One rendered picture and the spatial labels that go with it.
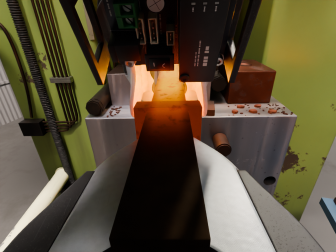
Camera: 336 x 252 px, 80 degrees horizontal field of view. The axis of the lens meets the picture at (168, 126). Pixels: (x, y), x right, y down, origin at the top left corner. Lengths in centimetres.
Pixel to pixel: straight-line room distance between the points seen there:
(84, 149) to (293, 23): 66
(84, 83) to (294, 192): 77
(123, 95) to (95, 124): 8
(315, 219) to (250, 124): 123
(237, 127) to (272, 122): 6
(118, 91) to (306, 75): 47
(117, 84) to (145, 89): 22
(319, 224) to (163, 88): 144
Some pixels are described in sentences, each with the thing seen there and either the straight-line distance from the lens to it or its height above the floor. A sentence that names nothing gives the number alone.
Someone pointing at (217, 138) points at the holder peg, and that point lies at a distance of 37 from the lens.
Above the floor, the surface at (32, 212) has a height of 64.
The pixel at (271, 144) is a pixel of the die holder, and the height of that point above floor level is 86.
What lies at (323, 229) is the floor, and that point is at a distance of 155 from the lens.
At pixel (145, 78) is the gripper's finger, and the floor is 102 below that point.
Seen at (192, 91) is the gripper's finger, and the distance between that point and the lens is 20.
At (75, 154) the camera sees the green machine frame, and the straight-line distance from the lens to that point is 72.
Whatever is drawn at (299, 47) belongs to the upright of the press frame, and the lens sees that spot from 61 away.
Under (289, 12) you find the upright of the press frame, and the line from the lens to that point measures 59.
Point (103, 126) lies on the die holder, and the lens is 39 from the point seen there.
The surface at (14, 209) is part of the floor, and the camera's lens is 173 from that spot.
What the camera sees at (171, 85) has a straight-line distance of 20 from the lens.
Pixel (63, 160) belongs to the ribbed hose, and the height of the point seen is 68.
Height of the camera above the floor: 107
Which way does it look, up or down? 28 degrees down
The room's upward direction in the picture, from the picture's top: 2 degrees counter-clockwise
